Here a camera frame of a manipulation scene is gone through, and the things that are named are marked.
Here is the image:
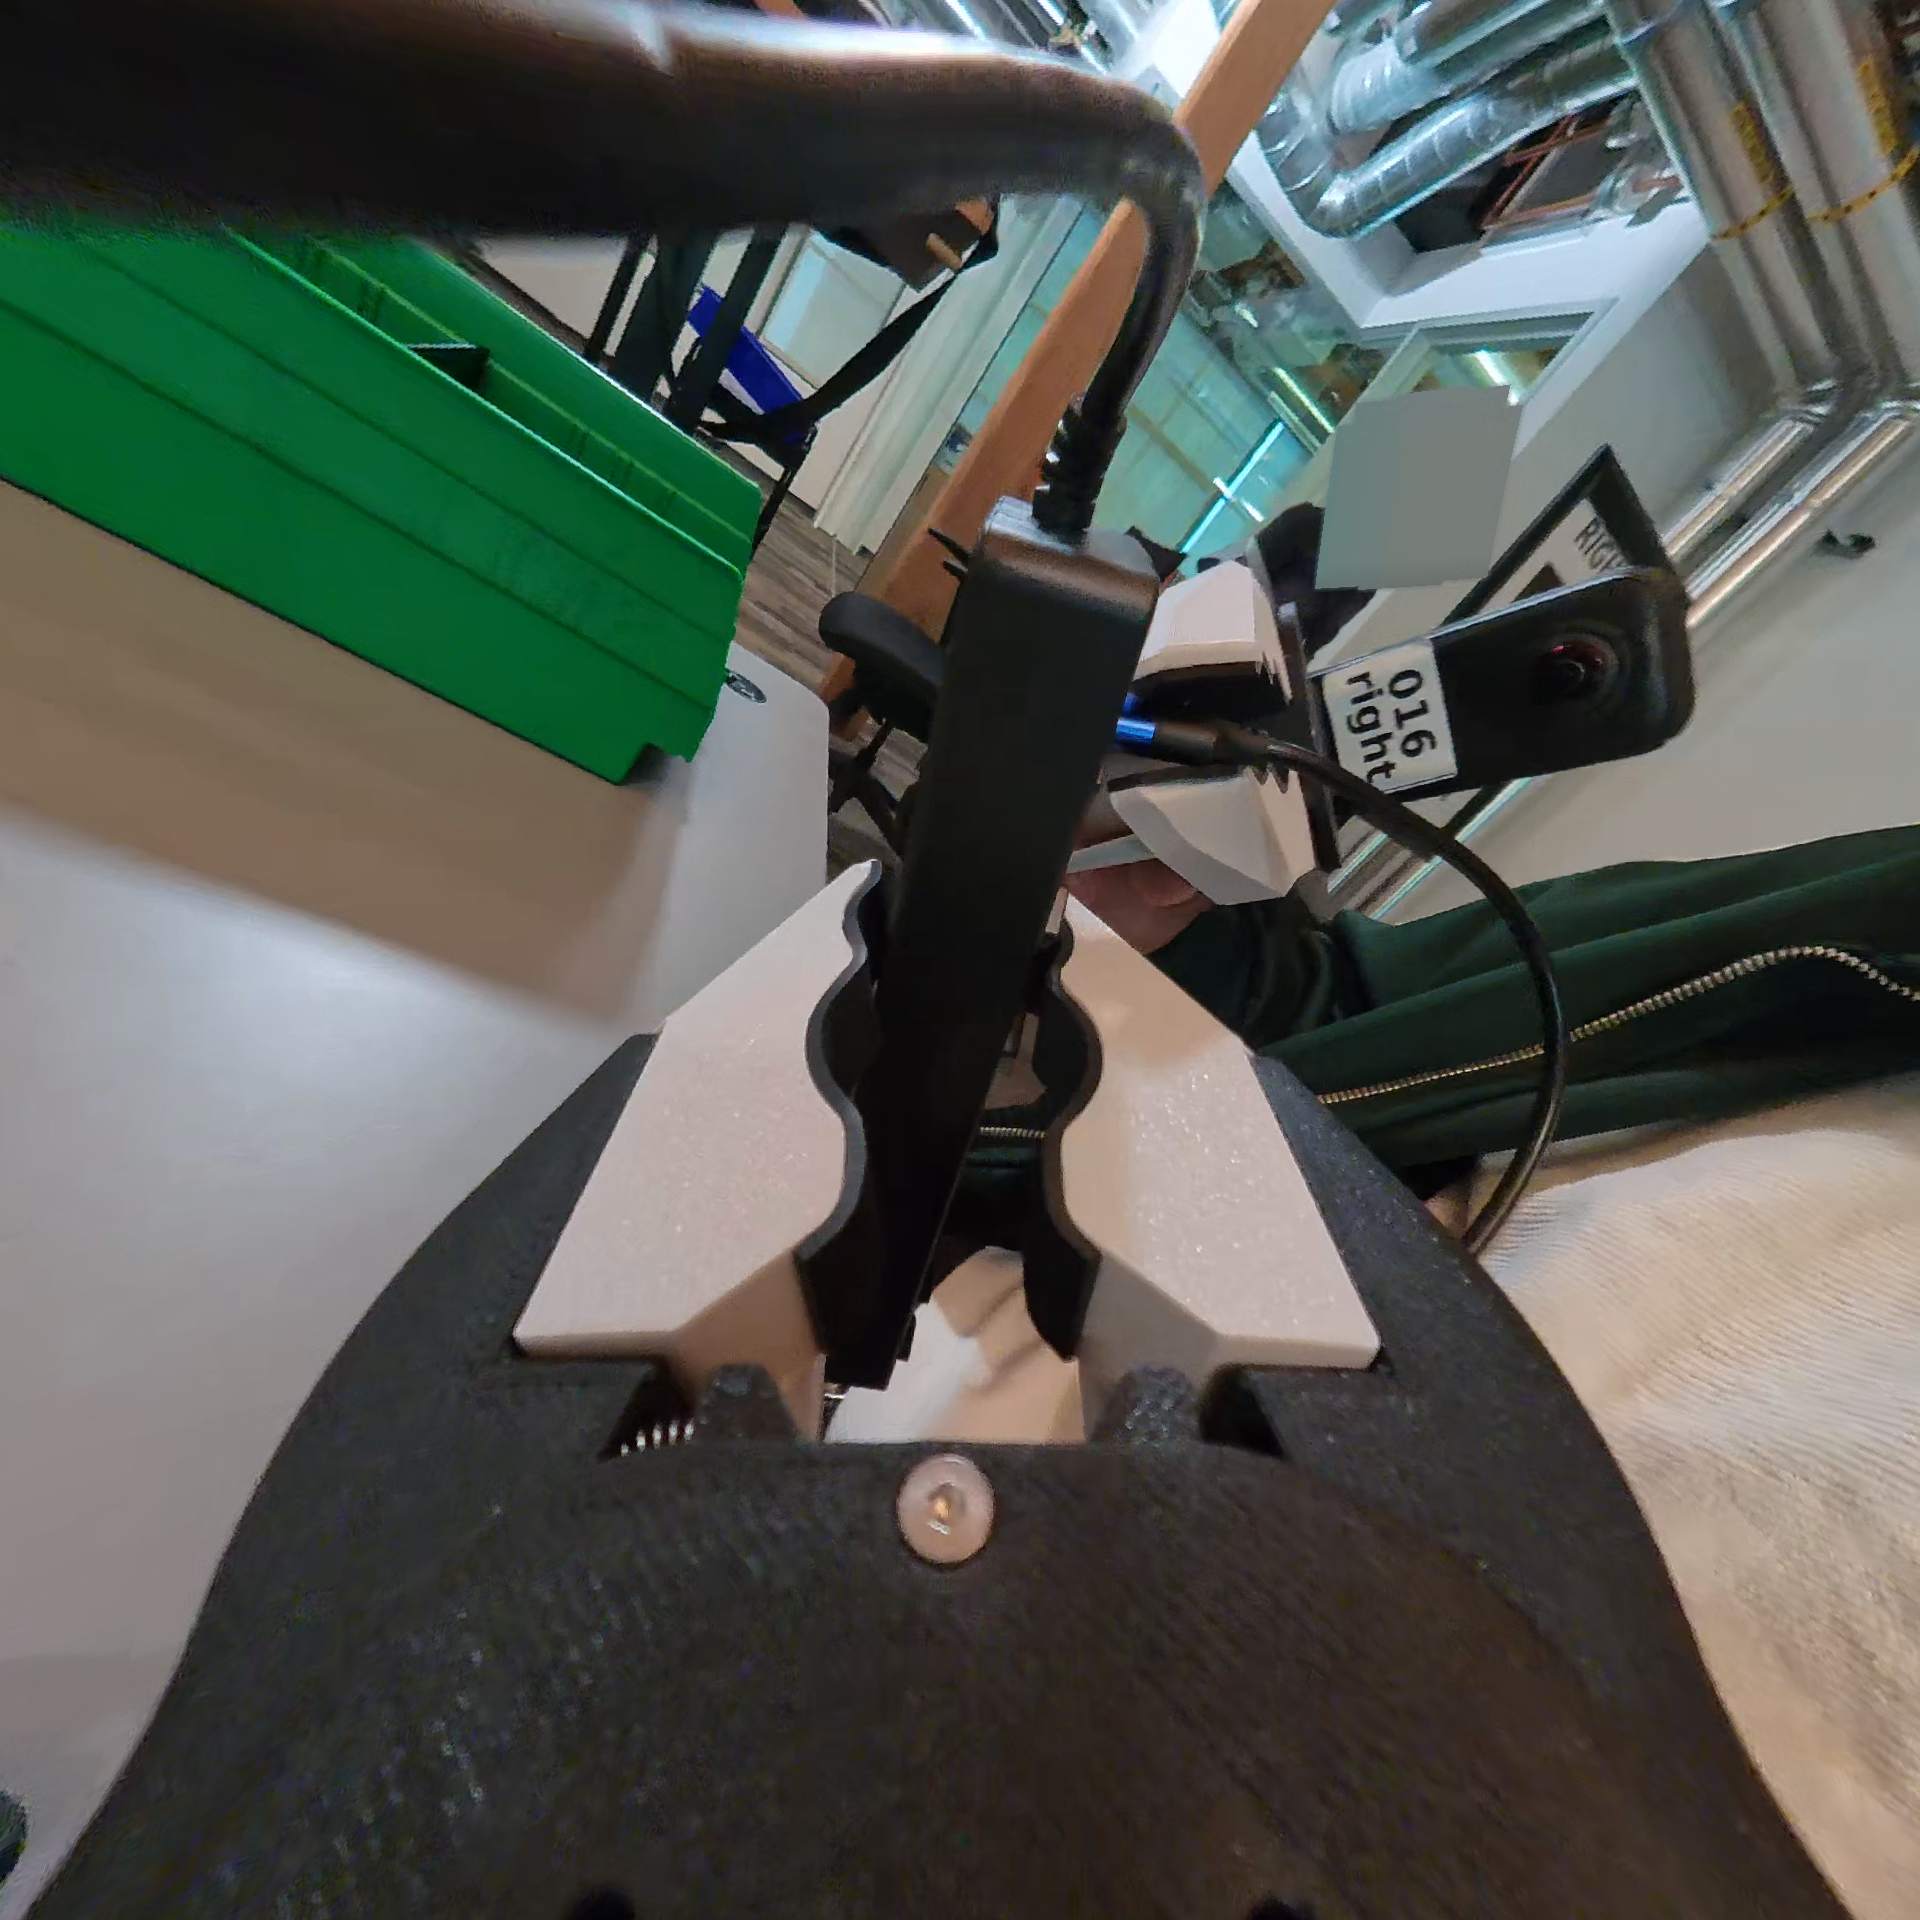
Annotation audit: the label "person's right hand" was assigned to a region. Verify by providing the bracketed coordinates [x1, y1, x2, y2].
[1069, 871, 1209, 961]

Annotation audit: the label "blue plastic bin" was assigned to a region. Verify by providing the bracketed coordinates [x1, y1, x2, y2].
[682, 284, 798, 422]

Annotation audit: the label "thick black hub cable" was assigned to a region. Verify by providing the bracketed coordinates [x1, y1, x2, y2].
[0, 0, 1209, 540]

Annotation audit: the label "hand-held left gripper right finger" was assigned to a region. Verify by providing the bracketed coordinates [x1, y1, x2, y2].
[1036, 901, 1383, 1427]

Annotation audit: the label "person's white pants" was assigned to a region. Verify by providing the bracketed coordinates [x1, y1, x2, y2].
[825, 1080, 1920, 1920]

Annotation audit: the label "black USB hub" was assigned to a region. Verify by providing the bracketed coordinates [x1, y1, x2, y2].
[794, 501, 1160, 1390]

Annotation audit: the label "silver ventilation ducts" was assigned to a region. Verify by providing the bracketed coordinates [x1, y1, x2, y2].
[1254, 0, 1920, 612]

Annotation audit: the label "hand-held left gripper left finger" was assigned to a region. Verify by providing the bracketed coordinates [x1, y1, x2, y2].
[514, 860, 888, 1443]

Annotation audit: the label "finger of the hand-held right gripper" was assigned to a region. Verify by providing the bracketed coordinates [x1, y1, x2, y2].
[1130, 561, 1297, 726]
[1106, 764, 1311, 910]

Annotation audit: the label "black framed marker sign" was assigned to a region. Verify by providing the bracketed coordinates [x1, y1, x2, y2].
[1440, 445, 1681, 662]

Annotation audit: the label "person's right forearm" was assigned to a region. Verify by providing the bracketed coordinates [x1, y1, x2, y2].
[1156, 897, 1367, 1083]

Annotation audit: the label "green plastic bin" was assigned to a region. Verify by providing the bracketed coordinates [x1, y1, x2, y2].
[0, 210, 765, 786]

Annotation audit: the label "wooden post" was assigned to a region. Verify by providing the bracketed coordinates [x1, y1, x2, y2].
[877, 0, 1340, 602]

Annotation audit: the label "black office chair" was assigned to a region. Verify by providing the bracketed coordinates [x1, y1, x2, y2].
[817, 524, 979, 857]

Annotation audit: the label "black legged workbench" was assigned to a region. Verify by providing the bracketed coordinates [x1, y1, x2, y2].
[584, 196, 1000, 453]

